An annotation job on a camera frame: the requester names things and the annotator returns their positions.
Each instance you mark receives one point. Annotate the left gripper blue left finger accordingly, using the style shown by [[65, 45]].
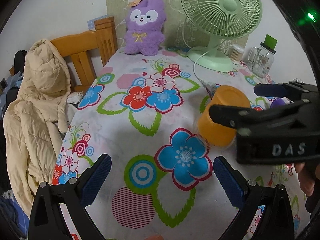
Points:
[[46, 218]]

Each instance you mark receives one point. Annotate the purple transparent cup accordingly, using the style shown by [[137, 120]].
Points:
[[279, 102]]

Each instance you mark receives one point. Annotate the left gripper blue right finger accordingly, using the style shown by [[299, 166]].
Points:
[[264, 211]]

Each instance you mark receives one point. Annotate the beige quilted jacket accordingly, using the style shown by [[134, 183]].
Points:
[[34, 122]]

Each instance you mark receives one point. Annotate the orange plastic cup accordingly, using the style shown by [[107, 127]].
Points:
[[215, 126]]

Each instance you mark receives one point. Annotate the cotton swab container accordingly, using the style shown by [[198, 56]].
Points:
[[235, 53]]

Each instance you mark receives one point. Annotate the purple plush toy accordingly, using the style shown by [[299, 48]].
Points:
[[144, 24]]

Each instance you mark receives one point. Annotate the wooden chair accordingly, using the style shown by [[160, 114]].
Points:
[[78, 46]]

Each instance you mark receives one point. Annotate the glass mason jar mug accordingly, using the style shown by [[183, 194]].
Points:
[[261, 58]]

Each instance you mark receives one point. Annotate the right hand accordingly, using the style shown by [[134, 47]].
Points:
[[306, 178]]

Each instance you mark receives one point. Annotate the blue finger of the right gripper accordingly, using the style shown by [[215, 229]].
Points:
[[273, 90]]

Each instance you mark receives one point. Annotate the green desk fan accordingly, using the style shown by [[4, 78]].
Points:
[[222, 20]]

